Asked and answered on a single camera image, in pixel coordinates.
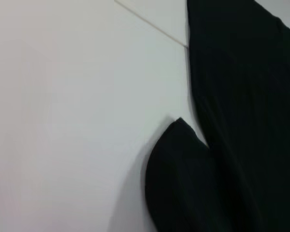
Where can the black T-shirt with FREE print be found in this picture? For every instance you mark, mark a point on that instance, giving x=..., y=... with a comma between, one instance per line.
x=244, y=96

